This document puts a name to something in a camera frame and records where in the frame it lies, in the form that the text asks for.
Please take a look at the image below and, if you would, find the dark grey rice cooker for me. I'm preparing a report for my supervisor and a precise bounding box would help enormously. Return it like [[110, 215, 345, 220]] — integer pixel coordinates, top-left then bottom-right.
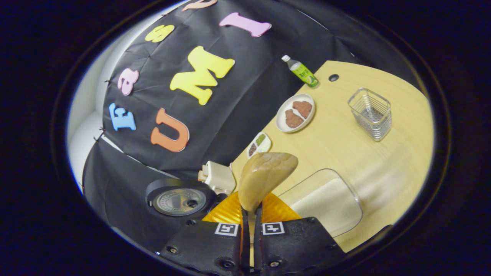
[[145, 177, 227, 219]]

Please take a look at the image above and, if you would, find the green tea bottle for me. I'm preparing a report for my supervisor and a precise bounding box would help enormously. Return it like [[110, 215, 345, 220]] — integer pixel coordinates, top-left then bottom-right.
[[281, 55, 320, 88]]

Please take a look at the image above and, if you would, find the white round plate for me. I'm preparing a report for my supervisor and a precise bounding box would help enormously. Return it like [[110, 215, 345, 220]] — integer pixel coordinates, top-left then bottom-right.
[[275, 94, 316, 133]]

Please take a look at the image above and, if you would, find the brown meat piece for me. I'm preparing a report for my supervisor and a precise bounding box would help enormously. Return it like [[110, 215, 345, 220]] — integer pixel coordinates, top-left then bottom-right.
[[292, 100, 313, 119], [285, 109, 305, 129]]

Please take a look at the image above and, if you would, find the wooden spoon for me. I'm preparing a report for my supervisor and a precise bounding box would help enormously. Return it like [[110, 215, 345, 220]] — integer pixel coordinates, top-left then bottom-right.
[[238, 152, 299, 265]]

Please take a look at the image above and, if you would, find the metal wire chopstick holder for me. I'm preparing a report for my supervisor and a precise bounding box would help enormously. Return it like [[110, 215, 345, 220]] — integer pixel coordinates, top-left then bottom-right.
[[348, 88, 392, 142]]

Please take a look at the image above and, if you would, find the white divided sauce dish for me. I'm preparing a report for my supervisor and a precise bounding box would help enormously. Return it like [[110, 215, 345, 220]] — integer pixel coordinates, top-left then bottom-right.
[[246, 131, 272, 159]]

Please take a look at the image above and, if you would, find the clear container of rice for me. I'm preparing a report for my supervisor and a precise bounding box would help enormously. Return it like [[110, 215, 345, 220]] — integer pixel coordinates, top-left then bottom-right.
[[278, 169, 363, 238]]

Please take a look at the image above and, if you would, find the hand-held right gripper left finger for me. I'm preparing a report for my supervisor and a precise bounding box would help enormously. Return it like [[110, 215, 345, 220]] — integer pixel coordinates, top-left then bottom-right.
[[159, 192, 250, 276]]

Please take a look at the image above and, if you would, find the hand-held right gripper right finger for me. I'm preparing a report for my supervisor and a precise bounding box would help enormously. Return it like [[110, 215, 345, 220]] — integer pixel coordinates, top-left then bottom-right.
[[253, 192, 346, 276]]

